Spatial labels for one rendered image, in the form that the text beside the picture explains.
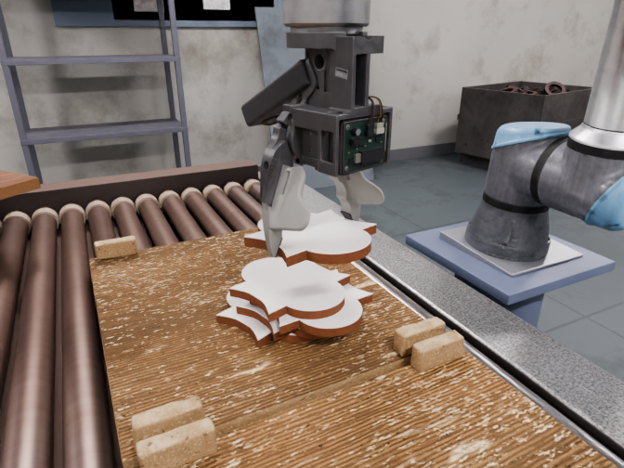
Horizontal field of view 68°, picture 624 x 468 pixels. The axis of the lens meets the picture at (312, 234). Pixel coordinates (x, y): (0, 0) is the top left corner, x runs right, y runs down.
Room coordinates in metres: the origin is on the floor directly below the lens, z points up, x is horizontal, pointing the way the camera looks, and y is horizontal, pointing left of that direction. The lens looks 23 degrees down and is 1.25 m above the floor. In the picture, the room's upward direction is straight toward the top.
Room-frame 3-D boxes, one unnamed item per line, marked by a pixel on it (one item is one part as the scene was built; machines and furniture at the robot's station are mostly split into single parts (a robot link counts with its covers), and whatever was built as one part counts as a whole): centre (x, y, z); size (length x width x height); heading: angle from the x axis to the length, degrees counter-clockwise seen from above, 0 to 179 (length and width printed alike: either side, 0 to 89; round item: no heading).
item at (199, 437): (0.27, 0.11, 0.95); 0.06 x 0.02 x 0.03; 117
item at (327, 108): (0.44, -0.02, 1.19); 0.09 x 0.08 x 0.12; 41
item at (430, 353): (0.40, -0.13, 0.95); 0.06 x 0.02 x 0.03; 117
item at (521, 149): (0.81, -0.38, 1.05); 0.13 x 0.12 x 0.14; 28
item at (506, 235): (0.82, -0.37, 0.93); 0.15 x 0.15 x 0.10
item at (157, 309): (0.53, 0.09, 0.93); 0.41 x 0.35 x 0.02; 27
